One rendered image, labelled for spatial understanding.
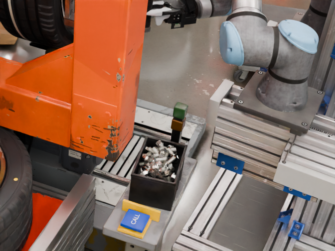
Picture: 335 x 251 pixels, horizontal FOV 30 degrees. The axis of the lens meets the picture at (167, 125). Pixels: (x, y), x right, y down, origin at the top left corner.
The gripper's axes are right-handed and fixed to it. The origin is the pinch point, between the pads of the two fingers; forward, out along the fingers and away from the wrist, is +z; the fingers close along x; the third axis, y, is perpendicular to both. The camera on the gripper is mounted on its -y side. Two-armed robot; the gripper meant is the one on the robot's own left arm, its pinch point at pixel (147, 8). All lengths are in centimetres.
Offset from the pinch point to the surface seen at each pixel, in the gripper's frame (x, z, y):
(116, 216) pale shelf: -56, 32, 38
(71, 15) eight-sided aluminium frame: 11.2, 23.7, 5.6
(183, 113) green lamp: -37.5, 2.4, 18.1
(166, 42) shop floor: 107, -71, 83
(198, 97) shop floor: 49, -62, 83
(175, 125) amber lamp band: -36.1, 3.8, 23.7
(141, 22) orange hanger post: -31.9, 18.0, -13.8
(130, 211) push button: -58, 28, 35
